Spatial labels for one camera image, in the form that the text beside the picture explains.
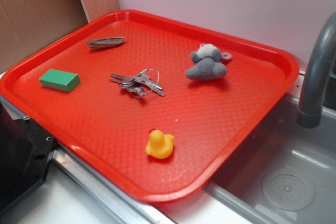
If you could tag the yellow rubber duck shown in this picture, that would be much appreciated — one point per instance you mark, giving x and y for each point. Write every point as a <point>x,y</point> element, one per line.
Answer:
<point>159,145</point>

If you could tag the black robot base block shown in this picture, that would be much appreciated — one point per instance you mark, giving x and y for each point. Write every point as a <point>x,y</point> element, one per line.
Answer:
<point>26,151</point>

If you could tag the red plastic tray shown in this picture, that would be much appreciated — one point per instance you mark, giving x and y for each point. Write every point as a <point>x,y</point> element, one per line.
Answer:
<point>109,128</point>

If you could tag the silver key bunch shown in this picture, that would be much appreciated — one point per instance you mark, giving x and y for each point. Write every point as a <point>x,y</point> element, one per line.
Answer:
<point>140,84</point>

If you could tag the grey plush mouse toy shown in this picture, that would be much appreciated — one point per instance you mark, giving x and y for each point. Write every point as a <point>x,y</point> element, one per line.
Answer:
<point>208,63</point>

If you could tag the brown wooden piece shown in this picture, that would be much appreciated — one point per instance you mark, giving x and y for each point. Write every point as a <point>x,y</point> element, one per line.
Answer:
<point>104,43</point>

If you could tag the green rectangular block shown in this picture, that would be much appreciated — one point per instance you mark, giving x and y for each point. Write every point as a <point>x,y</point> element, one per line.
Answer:
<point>59,80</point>

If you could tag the grey plastic sink basin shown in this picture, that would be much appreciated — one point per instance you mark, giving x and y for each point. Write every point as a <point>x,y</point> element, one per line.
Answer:
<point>281,173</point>

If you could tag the grey sink faucet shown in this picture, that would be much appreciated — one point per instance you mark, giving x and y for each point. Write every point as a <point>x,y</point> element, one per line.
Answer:
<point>318,89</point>

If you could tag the brown cardboard panel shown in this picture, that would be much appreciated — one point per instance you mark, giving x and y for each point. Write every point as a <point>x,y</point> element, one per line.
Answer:
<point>30,25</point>

